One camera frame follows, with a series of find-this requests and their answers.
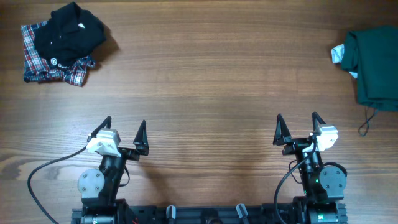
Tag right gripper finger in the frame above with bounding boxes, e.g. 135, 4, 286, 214
273, 114, 292, 146
312, 112, 326, 131

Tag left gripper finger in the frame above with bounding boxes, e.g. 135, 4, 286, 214
87, 116, 112, 142
133, 120, 149, 155

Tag dark green shorts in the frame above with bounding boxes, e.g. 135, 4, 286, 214
340, 26, 398, 137

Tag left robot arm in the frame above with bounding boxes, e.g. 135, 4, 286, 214
71, 116, 149, 224

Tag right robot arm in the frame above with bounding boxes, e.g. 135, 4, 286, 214
273, 112, 348, 224

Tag light blue striped cloth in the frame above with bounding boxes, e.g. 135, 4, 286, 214
331, 44, 359, 79

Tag red plaid shirt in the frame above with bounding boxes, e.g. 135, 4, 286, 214
21, 21, 96, 87

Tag black polo shirt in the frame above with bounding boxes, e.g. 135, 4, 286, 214
34, 2, 106, 70

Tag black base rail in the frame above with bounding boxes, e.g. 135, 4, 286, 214
70, 203, 348, 224

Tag right black camera cable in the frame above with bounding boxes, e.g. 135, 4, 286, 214
273, 133, 318, 224

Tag black camera cable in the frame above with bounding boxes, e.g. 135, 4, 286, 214
273, 133, 318, 224
27, 146, 88, 224

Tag left black camera cable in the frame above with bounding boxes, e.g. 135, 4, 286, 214
27, 146, 88, 224

